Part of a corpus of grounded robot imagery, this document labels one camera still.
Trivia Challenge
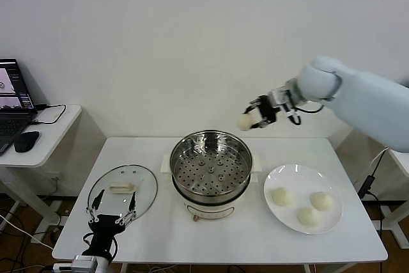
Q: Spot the white hanging cable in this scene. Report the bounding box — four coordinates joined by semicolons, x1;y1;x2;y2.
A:
370;148;390;175

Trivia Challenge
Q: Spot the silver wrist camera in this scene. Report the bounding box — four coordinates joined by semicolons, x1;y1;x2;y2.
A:
269;86;303;126
52;254;98;273

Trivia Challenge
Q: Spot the white floor power strip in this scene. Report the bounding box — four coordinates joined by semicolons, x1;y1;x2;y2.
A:
30;231;57;246

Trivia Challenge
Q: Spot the black computer mouse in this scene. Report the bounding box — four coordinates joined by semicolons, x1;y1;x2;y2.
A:
13;130;40;153

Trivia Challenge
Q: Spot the black laptop with lit screen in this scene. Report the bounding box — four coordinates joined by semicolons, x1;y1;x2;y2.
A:
0;58;38;157

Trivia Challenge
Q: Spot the perforated steel steamer basket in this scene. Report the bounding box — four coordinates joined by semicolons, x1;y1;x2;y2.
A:
169;129;253;207

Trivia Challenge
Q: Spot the round glass pot lid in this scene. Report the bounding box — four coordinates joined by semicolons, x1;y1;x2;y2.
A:
87;164;158;226

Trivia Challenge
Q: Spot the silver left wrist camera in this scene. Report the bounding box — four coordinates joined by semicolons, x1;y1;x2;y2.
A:
52;254;98;273

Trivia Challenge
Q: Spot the white side desk with label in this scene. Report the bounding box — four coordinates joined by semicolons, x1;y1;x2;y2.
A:
380;148;409;250

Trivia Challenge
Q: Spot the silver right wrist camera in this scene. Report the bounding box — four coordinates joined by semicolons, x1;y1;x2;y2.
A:
269;86;303;126

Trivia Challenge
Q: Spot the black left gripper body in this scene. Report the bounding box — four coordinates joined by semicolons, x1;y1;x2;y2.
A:
83;214;128;256

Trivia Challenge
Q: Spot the white round plate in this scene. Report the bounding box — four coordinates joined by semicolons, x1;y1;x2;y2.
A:
263;164;344;235

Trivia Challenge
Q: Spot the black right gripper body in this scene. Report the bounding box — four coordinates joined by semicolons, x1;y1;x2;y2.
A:
257;94;278;123

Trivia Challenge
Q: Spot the white steamed baozi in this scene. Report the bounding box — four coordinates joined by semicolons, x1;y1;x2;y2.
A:
297;207;322;228
271;187;294;207
310;191;334;212
236;113;254;132

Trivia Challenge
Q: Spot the black laptop power cable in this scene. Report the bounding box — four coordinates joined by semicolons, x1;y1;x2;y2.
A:
30;104;67;126

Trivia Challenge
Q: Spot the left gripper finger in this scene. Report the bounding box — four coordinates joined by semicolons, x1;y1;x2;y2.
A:
86;189;105;224
115;191;138;224

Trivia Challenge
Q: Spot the white floor cable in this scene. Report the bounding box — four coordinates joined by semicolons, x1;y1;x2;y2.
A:
0;214;54;251

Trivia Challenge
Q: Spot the black adapter with cable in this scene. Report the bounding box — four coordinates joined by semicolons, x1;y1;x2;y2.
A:
357;175;383;232

